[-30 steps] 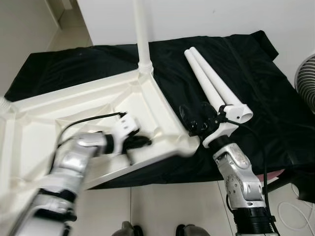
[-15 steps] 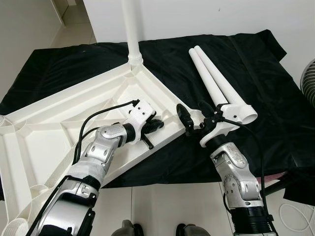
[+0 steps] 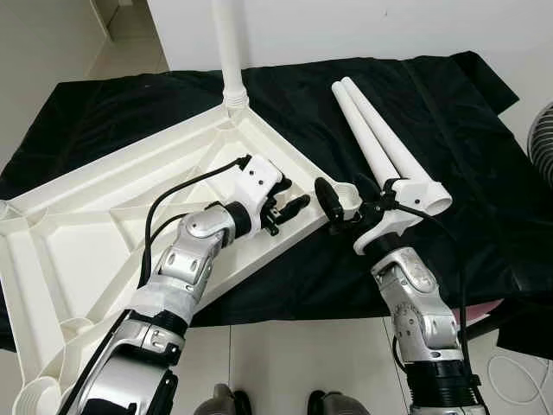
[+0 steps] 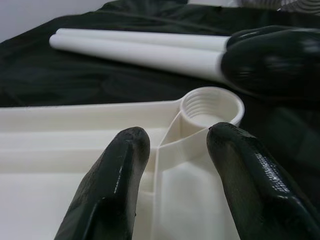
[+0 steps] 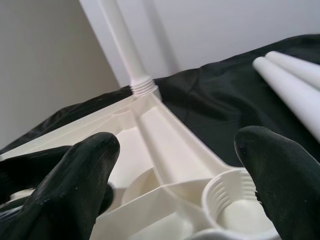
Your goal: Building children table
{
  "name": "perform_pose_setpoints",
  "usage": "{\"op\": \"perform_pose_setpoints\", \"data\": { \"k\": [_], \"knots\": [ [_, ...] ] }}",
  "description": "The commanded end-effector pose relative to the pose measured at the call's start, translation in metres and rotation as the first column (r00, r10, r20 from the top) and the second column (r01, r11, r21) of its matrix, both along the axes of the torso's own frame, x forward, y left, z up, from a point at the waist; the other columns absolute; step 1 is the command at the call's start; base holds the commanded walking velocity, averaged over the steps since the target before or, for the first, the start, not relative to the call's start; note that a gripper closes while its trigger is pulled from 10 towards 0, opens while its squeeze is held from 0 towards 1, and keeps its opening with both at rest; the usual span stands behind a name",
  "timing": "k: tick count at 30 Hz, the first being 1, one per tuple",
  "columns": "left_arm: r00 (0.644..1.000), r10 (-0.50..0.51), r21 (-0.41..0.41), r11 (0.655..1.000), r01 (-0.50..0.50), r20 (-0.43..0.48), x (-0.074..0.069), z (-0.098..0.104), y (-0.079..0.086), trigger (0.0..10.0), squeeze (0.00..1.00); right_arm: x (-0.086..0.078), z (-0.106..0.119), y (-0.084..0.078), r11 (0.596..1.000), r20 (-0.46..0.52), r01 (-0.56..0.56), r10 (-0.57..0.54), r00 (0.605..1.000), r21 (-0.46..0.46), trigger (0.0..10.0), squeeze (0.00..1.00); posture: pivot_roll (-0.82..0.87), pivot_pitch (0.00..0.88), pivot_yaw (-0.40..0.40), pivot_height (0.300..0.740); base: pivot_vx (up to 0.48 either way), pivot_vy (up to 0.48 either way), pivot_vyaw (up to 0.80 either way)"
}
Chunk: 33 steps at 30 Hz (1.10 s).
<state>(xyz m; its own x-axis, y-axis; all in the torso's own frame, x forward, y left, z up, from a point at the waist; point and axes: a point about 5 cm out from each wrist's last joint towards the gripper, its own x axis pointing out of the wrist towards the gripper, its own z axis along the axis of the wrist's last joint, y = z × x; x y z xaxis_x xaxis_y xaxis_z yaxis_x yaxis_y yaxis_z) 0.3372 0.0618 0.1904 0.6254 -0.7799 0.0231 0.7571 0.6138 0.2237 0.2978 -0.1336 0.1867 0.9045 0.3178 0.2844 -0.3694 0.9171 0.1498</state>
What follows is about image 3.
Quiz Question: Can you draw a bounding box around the white door frame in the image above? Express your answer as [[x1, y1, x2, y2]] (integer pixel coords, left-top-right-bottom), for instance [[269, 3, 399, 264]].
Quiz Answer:
[[89, 0, 139, 40]]

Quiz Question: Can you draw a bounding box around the grey robot right foot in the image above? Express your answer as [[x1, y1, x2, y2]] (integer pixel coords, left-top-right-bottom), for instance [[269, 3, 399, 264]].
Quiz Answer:
[[308, 391, 368, 415]]

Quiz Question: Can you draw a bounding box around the black cloth table cover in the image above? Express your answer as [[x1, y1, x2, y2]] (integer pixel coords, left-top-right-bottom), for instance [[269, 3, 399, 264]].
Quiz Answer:
[[0, 50, 553, 360]]

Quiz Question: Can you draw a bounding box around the white plastic table leg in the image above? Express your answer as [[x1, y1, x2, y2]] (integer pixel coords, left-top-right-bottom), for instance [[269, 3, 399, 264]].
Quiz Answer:
[[211, 0, 251, 109], [331, 82, 424, 217], [341, 76, 453, 217]]

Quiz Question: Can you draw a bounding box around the white standing fan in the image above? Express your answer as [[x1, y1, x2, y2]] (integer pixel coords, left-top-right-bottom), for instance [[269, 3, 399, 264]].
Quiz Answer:
[[527, 102, 553, 187]]

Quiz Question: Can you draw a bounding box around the grey robot foot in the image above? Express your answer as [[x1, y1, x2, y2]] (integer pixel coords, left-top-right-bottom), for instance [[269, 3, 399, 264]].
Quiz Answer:
[[194, 385, 251, 415], [308, 391, 368, 415]]

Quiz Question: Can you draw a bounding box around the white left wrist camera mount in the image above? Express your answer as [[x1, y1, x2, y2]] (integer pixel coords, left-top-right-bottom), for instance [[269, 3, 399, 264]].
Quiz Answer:
[[233, 157, 284, 213]]

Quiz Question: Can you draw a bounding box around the grey robot left foot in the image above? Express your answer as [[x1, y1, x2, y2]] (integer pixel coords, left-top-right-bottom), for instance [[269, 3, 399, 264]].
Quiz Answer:
[[194, 385, 251, 415]]

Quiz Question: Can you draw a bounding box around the white plastic table top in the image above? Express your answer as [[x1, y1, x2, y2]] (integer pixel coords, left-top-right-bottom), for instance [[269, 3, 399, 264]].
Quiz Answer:
[[0, 86, 364, 415]]

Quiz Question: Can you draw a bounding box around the pink plastic part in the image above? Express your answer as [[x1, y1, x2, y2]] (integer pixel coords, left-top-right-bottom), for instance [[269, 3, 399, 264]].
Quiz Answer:
[[467, 298, 504, 316]]

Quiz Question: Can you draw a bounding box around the white thin floor cable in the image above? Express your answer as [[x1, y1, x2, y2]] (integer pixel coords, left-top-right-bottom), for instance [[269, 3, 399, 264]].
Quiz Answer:
[[486, 350, 553, 409]]

